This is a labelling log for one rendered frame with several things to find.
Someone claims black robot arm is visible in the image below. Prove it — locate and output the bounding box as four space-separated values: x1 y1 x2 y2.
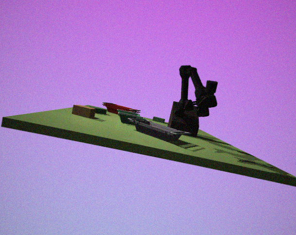
174 66 218 117

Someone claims brown rectangular block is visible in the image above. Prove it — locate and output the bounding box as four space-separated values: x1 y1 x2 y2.
72 105 96 118

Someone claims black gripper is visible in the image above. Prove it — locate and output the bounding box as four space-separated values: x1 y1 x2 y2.
184 95 217 111

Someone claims green plastic tray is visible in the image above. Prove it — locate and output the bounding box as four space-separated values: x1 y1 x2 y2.
117 110 143 125

